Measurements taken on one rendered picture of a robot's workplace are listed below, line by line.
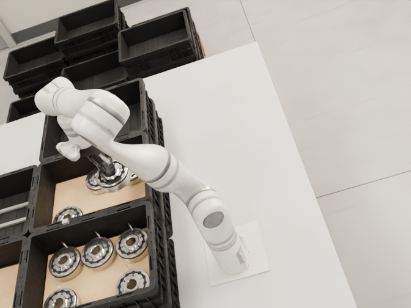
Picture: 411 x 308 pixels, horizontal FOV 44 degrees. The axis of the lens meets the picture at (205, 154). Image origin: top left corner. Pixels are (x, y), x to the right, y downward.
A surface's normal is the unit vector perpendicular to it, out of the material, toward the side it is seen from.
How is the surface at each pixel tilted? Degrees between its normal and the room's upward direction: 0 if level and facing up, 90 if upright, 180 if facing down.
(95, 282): 0
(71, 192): 0
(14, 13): 90
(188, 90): 0
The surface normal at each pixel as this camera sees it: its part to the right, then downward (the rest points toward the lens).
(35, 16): 0.14, 0.71
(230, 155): -0.28, -0.64
